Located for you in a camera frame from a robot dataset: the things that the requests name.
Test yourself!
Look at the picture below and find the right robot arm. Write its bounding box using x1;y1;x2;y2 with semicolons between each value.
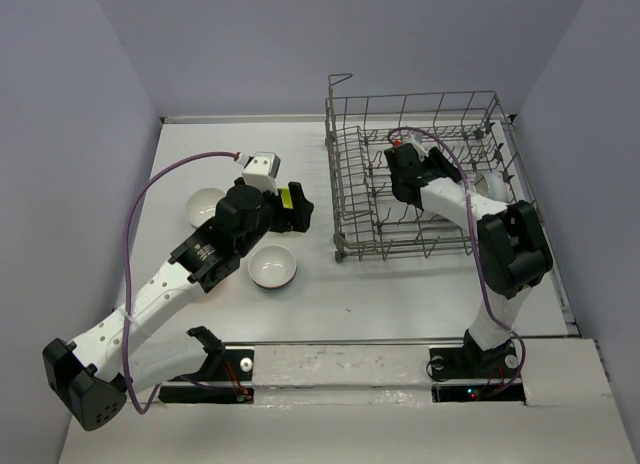
384;142;553;380

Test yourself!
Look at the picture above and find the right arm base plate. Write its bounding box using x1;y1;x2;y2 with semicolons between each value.
425;345;526;404

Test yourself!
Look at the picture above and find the white bowl red rim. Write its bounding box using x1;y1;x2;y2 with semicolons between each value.
247;245;298;291

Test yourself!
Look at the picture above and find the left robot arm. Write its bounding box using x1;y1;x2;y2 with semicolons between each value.
42;179;314;431

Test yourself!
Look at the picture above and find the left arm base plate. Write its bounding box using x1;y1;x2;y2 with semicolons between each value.
157;346;255;405

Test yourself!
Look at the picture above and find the green bowl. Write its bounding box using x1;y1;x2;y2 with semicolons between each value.
279;188;294;209

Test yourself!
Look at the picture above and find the grey wire dish rack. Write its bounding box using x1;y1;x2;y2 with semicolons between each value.
325;73;535;262

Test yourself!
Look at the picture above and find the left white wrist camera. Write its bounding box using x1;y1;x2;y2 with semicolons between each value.
235;152;281;194

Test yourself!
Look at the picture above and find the white bowl stack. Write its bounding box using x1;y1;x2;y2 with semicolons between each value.
185;188;225;228

